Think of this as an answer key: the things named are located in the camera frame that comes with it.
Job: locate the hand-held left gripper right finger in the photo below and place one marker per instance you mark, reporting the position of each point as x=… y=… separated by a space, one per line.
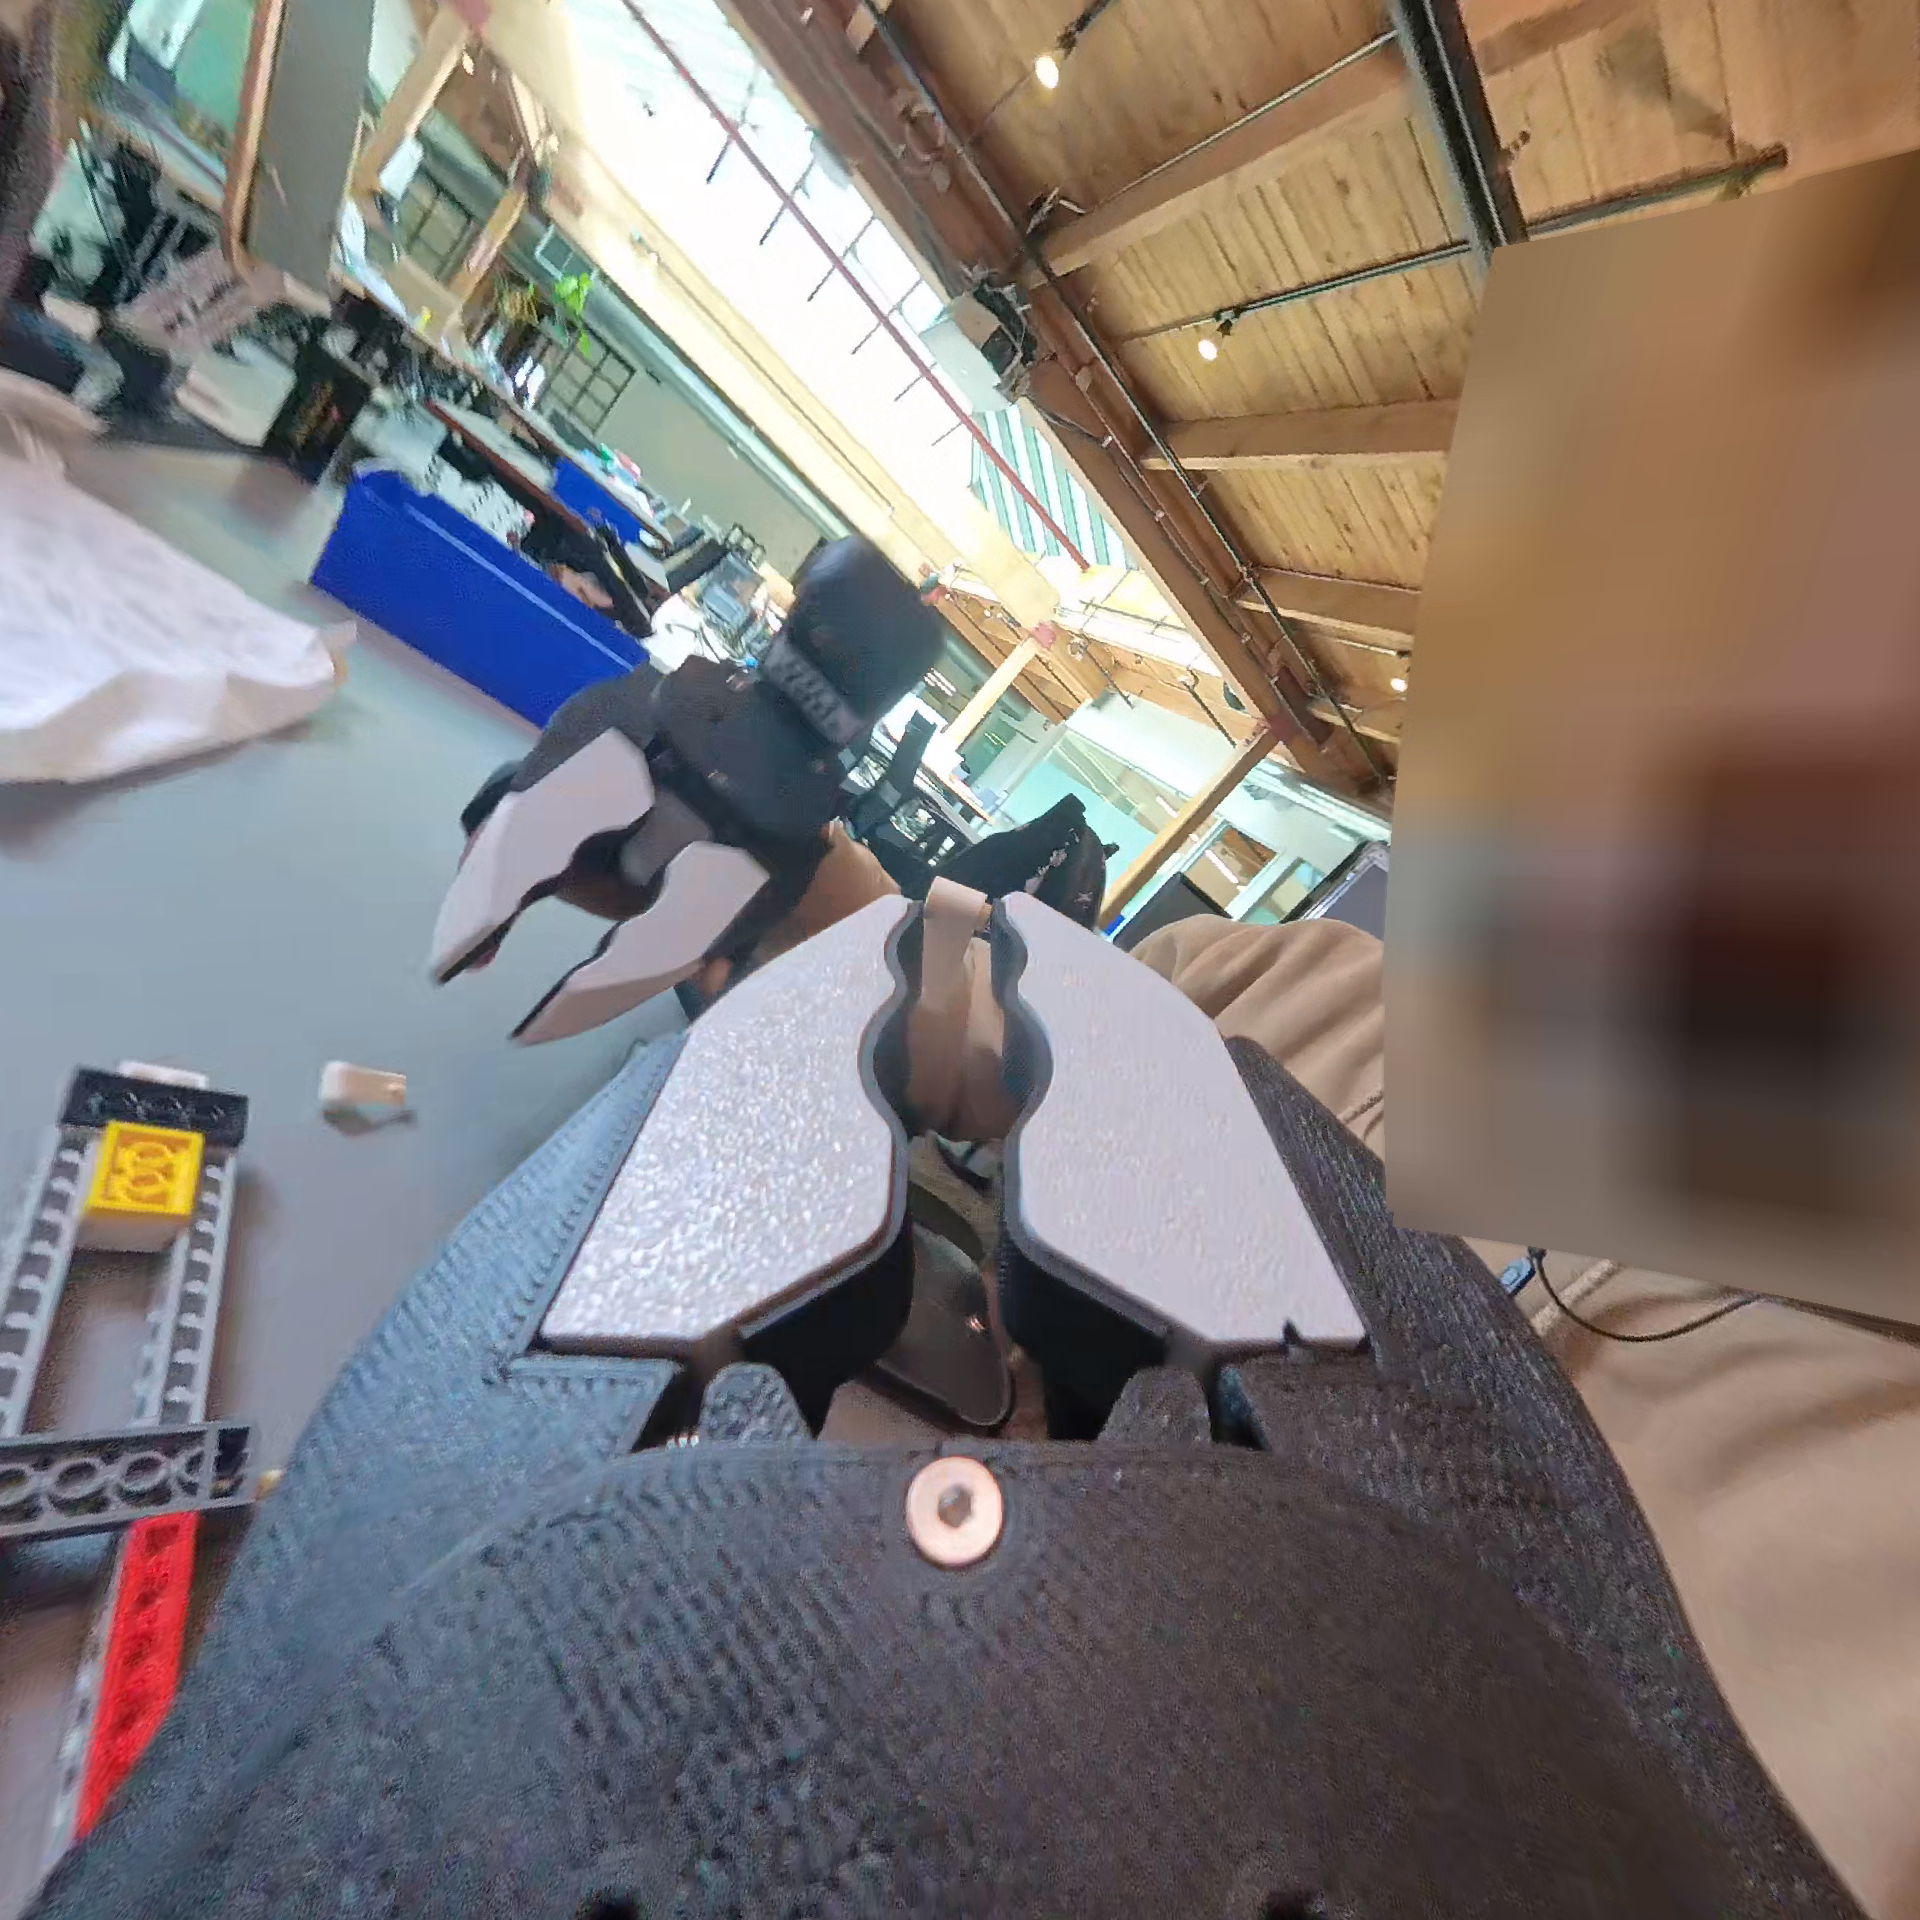
x=1172 y=1172

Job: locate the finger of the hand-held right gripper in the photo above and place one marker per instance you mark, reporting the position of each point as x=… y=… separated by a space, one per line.
x=540 y=855
x=661 y=939

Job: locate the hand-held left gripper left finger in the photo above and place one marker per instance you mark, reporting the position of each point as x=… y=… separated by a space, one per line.
x=751 y=1172

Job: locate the tiny grey single-stud brick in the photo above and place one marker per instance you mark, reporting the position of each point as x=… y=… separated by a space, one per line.
x=957 y=908

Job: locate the small tan grey lego assembly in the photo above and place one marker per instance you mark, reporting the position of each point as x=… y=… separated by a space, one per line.
x=360 y=1090

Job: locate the lego set cardboard box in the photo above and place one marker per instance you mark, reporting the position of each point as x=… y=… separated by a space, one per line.
x=319 y=413

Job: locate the person's right hand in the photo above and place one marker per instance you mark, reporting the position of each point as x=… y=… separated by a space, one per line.
x=840 y=892

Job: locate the blue plastic storage bin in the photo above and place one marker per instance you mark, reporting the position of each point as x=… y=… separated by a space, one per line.
x=600 y=503
x=452 y=599

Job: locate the grey red lego beam frame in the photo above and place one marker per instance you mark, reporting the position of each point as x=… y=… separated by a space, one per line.
x=143 y=1172

